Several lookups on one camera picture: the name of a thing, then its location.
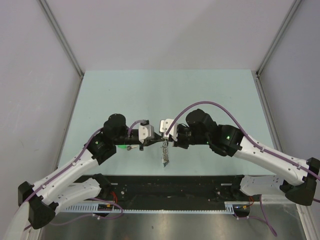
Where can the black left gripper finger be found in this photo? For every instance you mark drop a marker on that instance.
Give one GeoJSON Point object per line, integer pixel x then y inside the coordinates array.
{"type": "Point", "coordinates": [153, 141]}
{"type": "Point", "coordinates": [157, 136]}

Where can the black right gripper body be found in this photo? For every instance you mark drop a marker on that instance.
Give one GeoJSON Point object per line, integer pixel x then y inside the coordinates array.
{"type": "Point", "coordinates": [185, 137]}

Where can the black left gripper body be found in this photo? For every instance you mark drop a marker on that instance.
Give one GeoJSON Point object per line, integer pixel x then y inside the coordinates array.
{"type": "Point", "coordinates": [127, 140]}

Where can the green key tag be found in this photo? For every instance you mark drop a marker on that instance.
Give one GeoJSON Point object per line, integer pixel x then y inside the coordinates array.
{"type": "Point", "coordinates": [122, 146]}

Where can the metal disc keyring holder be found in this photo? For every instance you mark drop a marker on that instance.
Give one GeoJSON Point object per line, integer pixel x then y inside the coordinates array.
{"type": "Point", "coordinates": [165, 153]}

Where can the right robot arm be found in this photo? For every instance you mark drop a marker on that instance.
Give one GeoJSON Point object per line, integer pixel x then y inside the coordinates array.
{"type": "Point", "coordinates": [293, 178]}

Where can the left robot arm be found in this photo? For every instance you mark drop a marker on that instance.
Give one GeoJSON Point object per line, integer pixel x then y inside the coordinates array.
{"type": "Point", "coordinates": [48, 196]}

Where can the silver key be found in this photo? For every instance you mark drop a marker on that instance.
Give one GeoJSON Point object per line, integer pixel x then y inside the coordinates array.
{"type": "Point", "coordinates": [130, 147]}

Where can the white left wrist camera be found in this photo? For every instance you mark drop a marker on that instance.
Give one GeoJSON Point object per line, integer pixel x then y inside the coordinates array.
{"type": "Point", "coordinates": [145, 132]}

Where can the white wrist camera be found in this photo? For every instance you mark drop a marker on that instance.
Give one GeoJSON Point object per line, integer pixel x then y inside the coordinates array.
{"type": "Point", "coordinates": [145, 132]}
{"type": "Point", "coordinates": [168, 129]}

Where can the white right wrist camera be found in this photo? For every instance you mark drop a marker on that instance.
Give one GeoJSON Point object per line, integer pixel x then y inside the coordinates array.
{"type": "Point", "coordinates": [168, 129]}

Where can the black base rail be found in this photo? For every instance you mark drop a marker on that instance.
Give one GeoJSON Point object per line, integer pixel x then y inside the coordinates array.
{"type": "Point", "coordinates": [217, 188]}

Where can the aluminium frame left post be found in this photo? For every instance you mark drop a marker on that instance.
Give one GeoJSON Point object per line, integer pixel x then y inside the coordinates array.
{"type": "Point", "coordinates": [52, 20]}

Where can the aluminium frame post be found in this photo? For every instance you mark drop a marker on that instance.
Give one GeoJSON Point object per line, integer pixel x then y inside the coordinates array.
{"type": "Point", "coordinates": [296, 4]}
{"type": "Point", "coordinates": [52, 20]}

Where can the aluminium frame right post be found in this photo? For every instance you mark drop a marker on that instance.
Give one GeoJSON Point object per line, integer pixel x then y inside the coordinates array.
{"type": "Point", "coordinates": [296, 4]}

